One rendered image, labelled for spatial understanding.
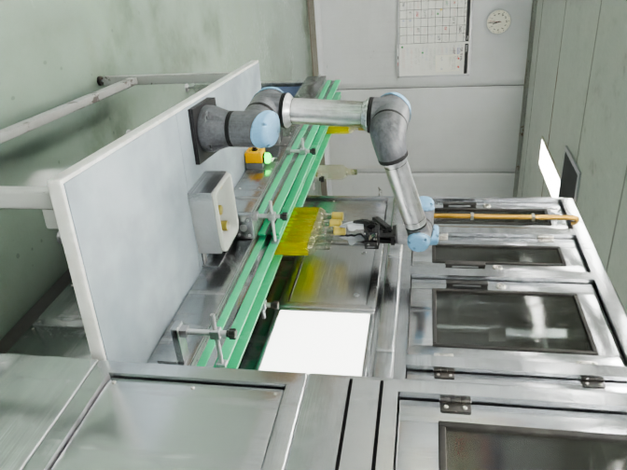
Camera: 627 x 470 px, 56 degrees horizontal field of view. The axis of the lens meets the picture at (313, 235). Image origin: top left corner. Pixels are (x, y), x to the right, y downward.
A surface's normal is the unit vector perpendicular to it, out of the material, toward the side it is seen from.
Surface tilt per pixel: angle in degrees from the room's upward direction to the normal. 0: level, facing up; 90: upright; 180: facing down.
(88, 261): 0
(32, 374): 90
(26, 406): 90
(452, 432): 90
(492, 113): 90
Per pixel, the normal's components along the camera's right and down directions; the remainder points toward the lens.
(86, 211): 0.98, 0.02
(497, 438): -0.07, -0.87
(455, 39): -0.17, 0.50
